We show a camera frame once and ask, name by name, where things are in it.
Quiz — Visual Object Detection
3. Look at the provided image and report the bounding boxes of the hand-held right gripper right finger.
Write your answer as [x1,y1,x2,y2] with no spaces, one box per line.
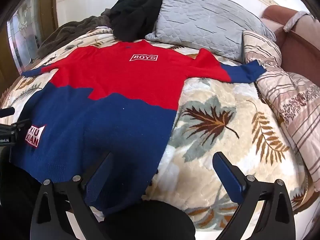
[212,152,297,240]

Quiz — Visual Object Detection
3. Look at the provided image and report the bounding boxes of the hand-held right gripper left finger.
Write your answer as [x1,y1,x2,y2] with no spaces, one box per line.
[30,151,115,240]

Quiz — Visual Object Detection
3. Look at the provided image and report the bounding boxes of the red and blue sweater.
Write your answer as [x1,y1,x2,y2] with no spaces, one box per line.
[9,39,266,212]

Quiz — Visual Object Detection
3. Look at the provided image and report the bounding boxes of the leaf print fleece blanket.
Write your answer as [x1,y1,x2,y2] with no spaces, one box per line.
[2,27,310,230]

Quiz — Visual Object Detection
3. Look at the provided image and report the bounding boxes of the person's black clothing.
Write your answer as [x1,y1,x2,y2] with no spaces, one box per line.
[0,146,196,240]

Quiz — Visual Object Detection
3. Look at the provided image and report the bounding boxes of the framed mirror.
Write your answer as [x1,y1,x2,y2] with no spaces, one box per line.
[7,4,43,68]

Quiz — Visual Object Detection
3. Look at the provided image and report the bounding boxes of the striped floral quilt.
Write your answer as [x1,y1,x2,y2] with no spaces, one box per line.
[242,30,320,193]

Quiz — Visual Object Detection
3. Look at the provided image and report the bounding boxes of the brown fleece blanket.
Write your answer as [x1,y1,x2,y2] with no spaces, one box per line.
[37,15,113,55]

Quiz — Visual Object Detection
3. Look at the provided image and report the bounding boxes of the brown headboard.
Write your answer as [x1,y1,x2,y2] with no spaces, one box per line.
[261,4,320,77]

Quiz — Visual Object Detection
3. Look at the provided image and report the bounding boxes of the grey quilted pillow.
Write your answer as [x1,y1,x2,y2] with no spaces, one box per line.
[145,0,277,63]

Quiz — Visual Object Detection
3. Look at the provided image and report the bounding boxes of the black garment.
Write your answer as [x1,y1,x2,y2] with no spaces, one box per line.
[108,0,166,42]

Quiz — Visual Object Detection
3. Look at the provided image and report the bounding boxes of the pale cloth on sofa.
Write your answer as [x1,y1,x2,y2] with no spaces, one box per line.
[284,10,316,32]

